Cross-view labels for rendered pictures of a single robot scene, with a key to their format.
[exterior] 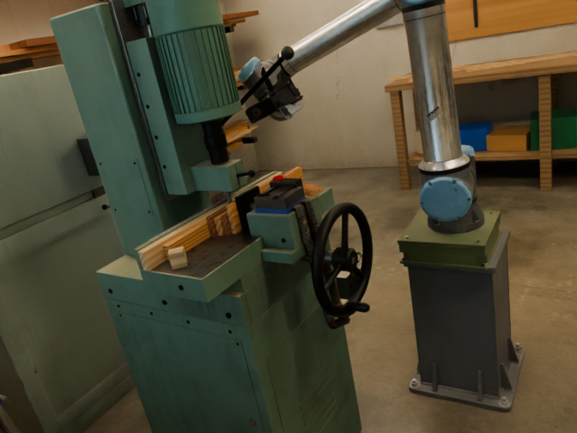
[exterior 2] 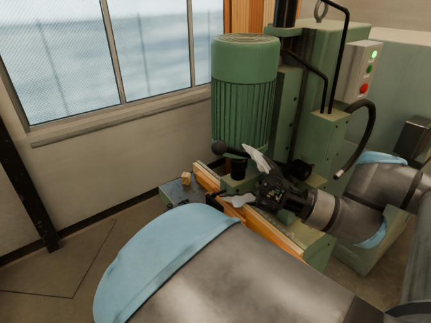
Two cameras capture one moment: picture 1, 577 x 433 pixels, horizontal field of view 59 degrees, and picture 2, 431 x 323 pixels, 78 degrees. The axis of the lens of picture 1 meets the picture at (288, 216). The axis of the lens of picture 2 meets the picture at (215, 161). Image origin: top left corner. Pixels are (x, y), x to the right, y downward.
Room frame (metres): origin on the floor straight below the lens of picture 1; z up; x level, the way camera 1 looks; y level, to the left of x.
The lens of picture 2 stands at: (1.50, -0.56, 1.61)
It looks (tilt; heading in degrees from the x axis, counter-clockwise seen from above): 33 degrees down; 107
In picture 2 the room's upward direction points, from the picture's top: straight up
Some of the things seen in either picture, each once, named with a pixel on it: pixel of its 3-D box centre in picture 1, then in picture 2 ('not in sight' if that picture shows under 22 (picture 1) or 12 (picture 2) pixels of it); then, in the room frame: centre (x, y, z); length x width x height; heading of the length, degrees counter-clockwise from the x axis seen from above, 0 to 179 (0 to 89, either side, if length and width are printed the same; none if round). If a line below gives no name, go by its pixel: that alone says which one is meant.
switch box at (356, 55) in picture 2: not in sight; (356, 72); (1.67, 0.32, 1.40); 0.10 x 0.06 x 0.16; 53
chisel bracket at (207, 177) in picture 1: (219, 177); (241, 184); (1.38, 0.17, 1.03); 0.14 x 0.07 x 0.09; 53
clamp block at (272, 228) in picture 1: (285, 221); not in sight; (1.23, 0.01, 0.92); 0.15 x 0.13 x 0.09; 143
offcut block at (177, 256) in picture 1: (178, 257); (186, 178); (1.12, 0.28, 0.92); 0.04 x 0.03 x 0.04; 96
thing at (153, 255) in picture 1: (223, 213); (236, 203); (1.36, 0.18, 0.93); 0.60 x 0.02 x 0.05; 143
